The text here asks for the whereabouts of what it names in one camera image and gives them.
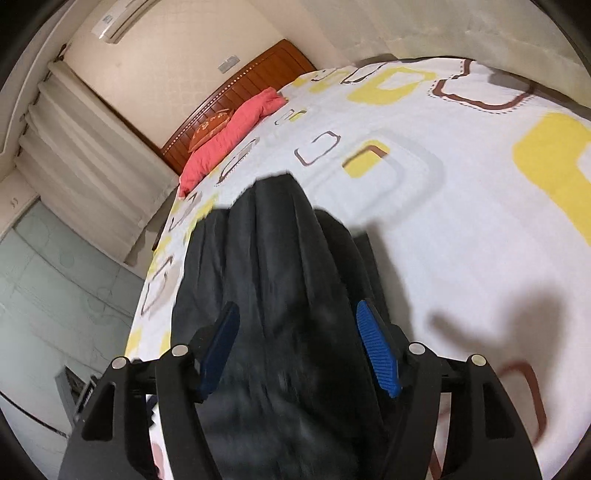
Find pink pillow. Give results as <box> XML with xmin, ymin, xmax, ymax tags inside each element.
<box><xmin>178</xmin><ymin>88</ymin><xmax>287</xmax><ymax>197</ymax></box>

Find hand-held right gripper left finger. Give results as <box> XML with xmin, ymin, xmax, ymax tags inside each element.
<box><xmin>58</xmin><ymin>302</ymin><xmax>240</xmax><ymax>480</ymax></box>

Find white air conditioner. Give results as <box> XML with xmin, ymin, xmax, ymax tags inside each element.
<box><xmin>91</xmin><ymin>0</ymin><xmax>160</xmax><ymax>44</ymax></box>

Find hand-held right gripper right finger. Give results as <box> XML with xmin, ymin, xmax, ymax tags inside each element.
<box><xmin>358</xmin><ymin>300</ymin><xmax>543</xmax><ymax>480</ymax></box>

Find wooden bed headboard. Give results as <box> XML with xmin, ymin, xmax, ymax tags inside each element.
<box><xmin>161</xmin><ymin>39</ymin><xmax>317</xmax><ymax>176</ymax></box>

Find black puffer jacket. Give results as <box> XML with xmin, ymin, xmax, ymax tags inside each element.
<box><xmin>171</xmin><ymin>171</ymin><xmax>402</xmax><ymax>480</ymax></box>

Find frosted glass wardrobe doors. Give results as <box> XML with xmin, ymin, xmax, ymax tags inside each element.
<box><xmin>0</xmin><ymin>203</ymin><xmax>148</xmax><ymax>430</ymax></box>

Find white curtain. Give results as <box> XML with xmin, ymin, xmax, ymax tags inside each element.
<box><xmin>14</xmin><ymin>60</ymin><xmax>181</xmax><ymax>266</ymax></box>

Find orange cushion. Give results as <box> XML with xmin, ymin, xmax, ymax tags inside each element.
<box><xmin>188</xmin><ymin>111</ymin><xmax>232</xmax><ymax>152</ymax></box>

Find bed with patterned sheet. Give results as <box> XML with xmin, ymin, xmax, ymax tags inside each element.
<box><xmin>124</xmin><ymin>55</ymin><xmax>591</xmax><ymax>480</ymax></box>

